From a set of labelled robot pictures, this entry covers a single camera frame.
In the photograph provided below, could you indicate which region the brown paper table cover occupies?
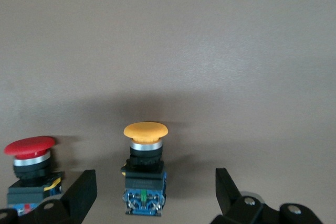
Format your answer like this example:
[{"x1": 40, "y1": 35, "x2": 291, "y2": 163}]
[{"x1": 0, "y1": 0, "x2": 336, "y2": 224}]

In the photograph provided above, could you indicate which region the red mushroom push button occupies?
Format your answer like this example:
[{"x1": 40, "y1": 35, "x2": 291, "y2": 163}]
[{"x1": 3, "y1": 135, "x2": 65, "y2": 216}]

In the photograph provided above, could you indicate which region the yellow mushroom push button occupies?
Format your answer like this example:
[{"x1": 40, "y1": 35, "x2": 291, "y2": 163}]
[{"x1": 120, "y1": 122, "x2": 170, "y2": 216}]

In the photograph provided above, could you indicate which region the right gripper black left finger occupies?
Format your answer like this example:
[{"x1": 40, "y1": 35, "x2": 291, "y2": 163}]
[{"x1": 19, "y1": 169, "x2": 98, "y2": 224}]

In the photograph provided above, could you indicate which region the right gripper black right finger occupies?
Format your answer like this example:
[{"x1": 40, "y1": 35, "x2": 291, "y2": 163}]
[{"x1": 209, "y1": 167, "x2": 282, "y2": 224}]

